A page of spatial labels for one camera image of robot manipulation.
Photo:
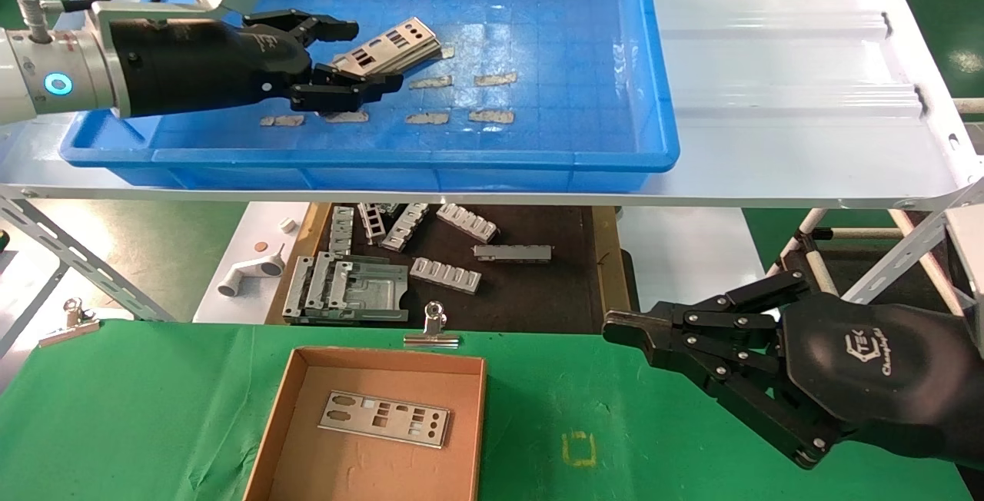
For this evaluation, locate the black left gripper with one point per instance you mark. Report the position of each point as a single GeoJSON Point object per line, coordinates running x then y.
{"type": "Point", "coordinates": [200, 63]}

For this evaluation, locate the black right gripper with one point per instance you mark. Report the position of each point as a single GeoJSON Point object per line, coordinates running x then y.
{"type": "Point", "coordinates": [884, 370]}

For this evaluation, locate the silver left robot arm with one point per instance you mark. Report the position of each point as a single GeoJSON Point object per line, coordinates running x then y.
{"type": "Point", "coordinates": [46, 78]}

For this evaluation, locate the wood-framed black tray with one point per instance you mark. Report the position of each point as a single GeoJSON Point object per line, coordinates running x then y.
{"type": "Point", "coordinates": [538, 293]}

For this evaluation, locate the blue plastic tray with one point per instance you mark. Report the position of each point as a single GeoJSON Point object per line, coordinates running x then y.
{"type": "Point", "coordinates": [538, 63]}

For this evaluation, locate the brown cardboard box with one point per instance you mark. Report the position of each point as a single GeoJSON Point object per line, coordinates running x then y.
{"type": "Point", "coordinates": [369, 470]}

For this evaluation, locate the beige tape strip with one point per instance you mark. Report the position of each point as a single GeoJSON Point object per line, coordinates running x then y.
{"type": "Point", "coordinates": [282, 121]}
{"type": "Point", "coordinates": [492, 115]}
{"type": "Point", "coordinates": [350, 117]}
{"type": "Point", "coordinates": [496, 78]}
{"type": "Point", "coordinates": [427, 118]}
{"type": "Point", "coordinates": [430, 82]}

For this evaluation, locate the black rack shelf board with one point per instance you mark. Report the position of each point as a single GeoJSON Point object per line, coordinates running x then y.
{"type": "Point", "coordinates": [861, 255]}

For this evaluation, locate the green table cloth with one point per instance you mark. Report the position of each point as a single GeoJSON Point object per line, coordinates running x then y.
{"type": "Point", "coordinates": [538, 409]}

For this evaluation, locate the white plastic pipe fitting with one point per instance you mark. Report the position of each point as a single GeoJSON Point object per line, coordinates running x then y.
{"type": "Point", "coordinates": [246, 274]}

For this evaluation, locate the large grey metal chassis plate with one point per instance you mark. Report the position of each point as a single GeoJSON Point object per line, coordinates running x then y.
{"type": "Point", "coordinates": [369, 286]}

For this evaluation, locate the grey metal bar part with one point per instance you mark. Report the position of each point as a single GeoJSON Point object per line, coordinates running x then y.
{"type": "Point", "coordinates": [511, 253]}

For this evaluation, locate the silver binder clip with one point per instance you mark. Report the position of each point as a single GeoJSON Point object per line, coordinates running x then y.
{"type": "Point", "coordinates": [73, 328]}
{"type": "Point", "coordinates": [432, 324]}

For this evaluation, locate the white corrugated metal shelf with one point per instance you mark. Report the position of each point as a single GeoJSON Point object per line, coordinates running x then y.
{"type": "Point", "coordinates": [769, 63]}

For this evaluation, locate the white pipe frame rack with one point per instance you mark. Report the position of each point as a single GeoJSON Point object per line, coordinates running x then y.
{"type": "Point", "coordinates": [813, 220]}

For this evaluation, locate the grey slotted metal bracket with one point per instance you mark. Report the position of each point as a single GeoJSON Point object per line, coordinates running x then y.
{"type": "Point", "coordinates": [446, 275]}
{"type": "Point", "coordinates": [405, 228]}
{"type": "Point", "coordinates": [467, 223]}
{"type": "Point", "coordinates": [371, 223]}
{"type": "Point", "coordinates": [342, 232]}

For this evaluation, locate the perforated metal shelf post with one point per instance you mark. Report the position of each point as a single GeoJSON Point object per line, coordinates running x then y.
{"type": "Point", "coordinates": [899, 255]}
{"type": "Point", "coordinates": [84, 263]}

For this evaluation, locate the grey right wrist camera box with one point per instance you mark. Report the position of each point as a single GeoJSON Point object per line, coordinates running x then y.
{"type": "Point", "coordinates": [969, 255]}

